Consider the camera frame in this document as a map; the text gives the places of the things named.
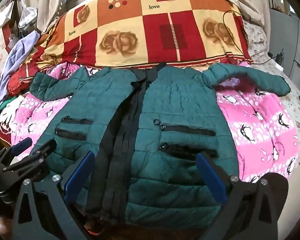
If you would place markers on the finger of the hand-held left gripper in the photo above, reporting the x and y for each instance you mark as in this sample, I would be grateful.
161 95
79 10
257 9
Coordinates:
37 158
21 145

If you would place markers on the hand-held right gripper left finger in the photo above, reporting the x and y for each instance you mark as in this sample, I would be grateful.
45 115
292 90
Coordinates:
79 173

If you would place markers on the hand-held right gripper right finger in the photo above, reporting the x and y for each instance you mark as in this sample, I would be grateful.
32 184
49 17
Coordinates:
211 177

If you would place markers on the green puffer jacket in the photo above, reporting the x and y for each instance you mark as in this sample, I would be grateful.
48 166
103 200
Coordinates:
165 105

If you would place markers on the dark red printed cloth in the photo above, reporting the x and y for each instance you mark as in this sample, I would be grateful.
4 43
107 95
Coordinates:
3 132

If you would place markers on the white and green cloth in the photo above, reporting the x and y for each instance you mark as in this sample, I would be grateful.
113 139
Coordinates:
8 107

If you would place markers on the red frilled cloth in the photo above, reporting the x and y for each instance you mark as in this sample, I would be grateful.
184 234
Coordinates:
17 81

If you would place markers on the pink penguin-print blanket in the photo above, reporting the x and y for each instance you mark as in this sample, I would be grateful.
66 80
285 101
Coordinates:
255 125

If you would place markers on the lavender cloth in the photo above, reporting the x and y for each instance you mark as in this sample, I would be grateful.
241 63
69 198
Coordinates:
17 52

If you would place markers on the floral bed sheet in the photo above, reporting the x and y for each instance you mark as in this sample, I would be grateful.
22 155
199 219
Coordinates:
293 92

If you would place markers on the clear plastic bag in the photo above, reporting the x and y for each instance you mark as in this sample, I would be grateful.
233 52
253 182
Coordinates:
27 17

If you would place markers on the white paper bag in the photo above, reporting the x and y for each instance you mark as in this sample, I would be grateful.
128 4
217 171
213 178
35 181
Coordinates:
5 15

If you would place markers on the black charger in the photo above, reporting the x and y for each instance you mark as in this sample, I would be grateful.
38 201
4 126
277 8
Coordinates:
280 56

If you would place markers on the beige curtain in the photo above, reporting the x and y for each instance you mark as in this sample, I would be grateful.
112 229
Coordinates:
42 0
250 2

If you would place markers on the red orange rose-print quilt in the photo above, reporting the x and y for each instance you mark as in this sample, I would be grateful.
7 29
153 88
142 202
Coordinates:
150 30

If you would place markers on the grey cabinet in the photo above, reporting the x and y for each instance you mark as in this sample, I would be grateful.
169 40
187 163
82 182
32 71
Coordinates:
290 35

